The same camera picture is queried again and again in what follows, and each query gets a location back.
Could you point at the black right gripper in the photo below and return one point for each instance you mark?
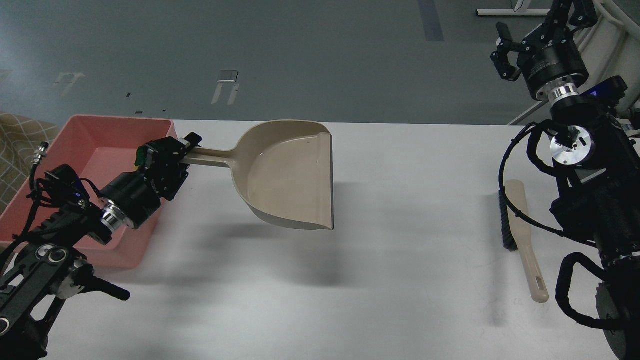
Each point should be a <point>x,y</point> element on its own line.
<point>554,54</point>

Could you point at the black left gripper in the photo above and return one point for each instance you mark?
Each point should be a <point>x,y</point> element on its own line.
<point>132,198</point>

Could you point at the beige plastic dustpan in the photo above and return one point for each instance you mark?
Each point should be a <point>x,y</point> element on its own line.
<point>282,170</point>

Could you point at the beige hand brush black bristles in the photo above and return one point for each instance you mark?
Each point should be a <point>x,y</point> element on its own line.
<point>517,237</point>

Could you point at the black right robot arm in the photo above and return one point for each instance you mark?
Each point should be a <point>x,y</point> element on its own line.
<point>596,168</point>

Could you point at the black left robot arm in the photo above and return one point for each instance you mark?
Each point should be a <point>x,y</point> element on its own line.
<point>48,269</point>

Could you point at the pink plastic bin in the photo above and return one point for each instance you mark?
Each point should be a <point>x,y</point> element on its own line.
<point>100,148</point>

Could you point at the white office chair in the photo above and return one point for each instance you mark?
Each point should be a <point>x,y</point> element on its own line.
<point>610,51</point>

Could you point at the beige patterned cloth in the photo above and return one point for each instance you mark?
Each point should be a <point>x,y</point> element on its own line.
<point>20,136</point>

